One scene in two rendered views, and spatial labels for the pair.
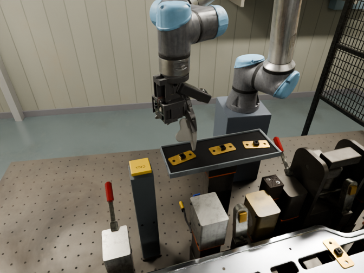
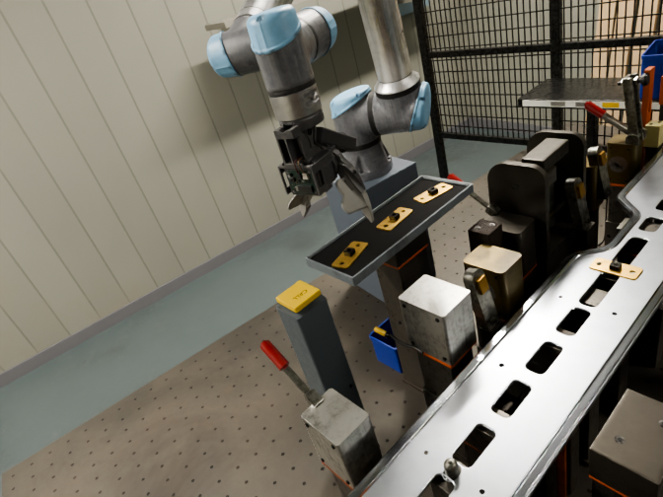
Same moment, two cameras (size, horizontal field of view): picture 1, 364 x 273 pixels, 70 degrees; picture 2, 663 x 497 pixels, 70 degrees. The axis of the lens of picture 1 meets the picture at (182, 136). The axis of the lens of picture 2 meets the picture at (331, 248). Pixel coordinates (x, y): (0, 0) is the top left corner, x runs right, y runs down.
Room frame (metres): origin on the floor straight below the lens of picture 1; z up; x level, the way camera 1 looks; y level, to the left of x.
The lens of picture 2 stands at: (-0.10, 0.25, 1.64)
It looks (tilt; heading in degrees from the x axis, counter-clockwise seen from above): 31 degrees down; 343
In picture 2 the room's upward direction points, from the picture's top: 17 degrees counter-clockwise
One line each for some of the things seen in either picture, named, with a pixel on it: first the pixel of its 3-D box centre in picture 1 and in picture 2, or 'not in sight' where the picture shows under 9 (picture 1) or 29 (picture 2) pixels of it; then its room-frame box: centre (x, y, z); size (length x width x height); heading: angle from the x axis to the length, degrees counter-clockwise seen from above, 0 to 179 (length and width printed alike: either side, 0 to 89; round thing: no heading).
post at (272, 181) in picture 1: (261, 220); (492, 300); (0.58, -0.29, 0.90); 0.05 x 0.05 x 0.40; 16
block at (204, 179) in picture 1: (214, 199); (412, 309); (0.66, -0.12, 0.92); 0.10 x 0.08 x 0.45; 106
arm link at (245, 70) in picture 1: (249, 71); (356, 114); (1.06, -0.29, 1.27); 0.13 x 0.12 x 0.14; 43
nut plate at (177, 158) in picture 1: (182, 156); (349, 252); (0.62, 0.00, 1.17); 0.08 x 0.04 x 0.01; 121
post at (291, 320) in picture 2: (146, 215); (331, 384); (0.59, 0.13, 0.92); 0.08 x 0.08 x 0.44; 16
